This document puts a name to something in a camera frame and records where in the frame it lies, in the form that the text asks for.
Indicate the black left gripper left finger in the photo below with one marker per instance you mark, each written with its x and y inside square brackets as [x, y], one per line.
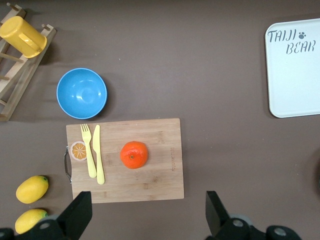
[77, 212]

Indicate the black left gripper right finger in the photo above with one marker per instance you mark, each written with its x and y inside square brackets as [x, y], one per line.
[215, 215]

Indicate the orange mandarin fruit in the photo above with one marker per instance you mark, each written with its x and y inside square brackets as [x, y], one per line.
[133, 155]

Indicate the yellow lemon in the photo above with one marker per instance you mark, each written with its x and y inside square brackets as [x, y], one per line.
[32, 189]
[28, 221]

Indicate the yellow plastic knife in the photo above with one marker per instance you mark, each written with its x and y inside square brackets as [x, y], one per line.
[98, 155]

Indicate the flat orange slice disc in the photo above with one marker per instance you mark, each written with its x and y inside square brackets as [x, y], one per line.
[77, 151]

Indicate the yellow plastic fork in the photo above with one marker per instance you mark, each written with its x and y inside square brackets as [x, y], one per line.
[88, 150]

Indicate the bamboo cutting board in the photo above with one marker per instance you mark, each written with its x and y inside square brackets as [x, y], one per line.
[150, 182]

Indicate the blue bowl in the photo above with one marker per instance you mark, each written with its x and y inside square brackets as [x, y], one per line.
[81, 93]

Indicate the wooden peg drying rack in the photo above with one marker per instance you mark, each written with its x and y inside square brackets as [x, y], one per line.
[22, 75]

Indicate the cream tray with bear print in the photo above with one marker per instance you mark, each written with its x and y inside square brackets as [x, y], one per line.
[295, 80]

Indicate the yellow plastic mug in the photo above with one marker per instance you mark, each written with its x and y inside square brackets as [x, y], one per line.
[17, 32]

